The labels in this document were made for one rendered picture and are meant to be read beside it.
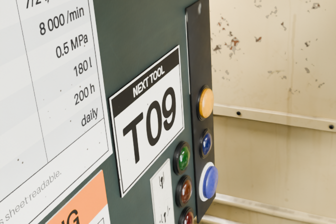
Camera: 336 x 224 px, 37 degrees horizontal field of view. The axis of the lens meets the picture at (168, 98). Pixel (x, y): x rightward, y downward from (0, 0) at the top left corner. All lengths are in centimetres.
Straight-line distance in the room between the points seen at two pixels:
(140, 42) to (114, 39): 3
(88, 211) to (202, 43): 18
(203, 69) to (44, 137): 20
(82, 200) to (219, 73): 96
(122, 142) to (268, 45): 87
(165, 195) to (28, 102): 18
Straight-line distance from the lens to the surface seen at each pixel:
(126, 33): 31
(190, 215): 44
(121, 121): 31
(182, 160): 40
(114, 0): 29
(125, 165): 32
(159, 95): 35
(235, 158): 133
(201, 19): 41
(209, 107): 43
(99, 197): 31
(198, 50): 41
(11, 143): 23
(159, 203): 38
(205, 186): 46
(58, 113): 26
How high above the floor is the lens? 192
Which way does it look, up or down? 25 degrees down
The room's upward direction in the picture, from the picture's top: 4 degrees counter-clockwise
